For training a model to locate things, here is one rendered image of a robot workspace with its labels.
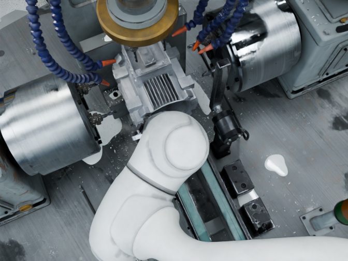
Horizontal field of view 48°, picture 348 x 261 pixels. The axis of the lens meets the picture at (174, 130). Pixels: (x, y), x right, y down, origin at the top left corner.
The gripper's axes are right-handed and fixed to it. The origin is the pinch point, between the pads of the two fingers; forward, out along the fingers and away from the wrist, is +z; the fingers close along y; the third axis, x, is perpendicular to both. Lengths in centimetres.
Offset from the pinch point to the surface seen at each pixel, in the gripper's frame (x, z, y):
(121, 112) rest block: -1.6, 32.0, 5.3
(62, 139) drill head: -4.4, 0.2, 22.1
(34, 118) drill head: -11.8, 0.0, 25.8
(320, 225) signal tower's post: 48, -1, -34
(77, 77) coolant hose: -16.8, -5.3, 12.2
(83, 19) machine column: -31.4, 16.3, 5.3
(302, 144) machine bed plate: 30, 18, -45
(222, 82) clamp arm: -3.0, -6.2, -19.5
